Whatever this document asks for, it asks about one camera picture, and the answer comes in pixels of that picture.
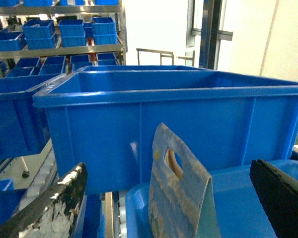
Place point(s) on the left gripper worn black left finger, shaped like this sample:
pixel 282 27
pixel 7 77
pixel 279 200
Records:
pixel 53 214

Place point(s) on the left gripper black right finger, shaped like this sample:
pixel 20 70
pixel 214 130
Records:
pixel 278 195

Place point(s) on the flower gift bag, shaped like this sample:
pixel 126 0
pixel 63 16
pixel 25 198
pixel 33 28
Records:
pixel 181 196

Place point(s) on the blue plastic tray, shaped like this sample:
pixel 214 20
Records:
pixel 239 211

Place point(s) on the blue crate at left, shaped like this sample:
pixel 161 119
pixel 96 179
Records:
pixel 23 127

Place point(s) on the large blue plastic crate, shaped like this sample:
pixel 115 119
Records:
pixel 106 117

